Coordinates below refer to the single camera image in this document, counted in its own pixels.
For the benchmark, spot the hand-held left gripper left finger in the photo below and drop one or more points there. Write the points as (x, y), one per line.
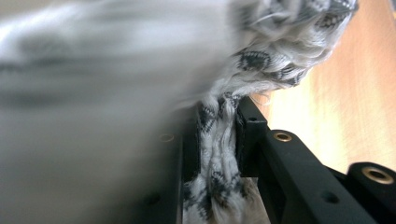
(190, 149)

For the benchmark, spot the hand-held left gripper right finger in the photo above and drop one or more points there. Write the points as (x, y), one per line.
(299, 180)

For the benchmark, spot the grey metal expandable rack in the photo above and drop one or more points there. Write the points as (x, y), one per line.
(77, 155)

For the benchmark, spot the white black patterned sock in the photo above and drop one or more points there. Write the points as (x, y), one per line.
(280, 46)

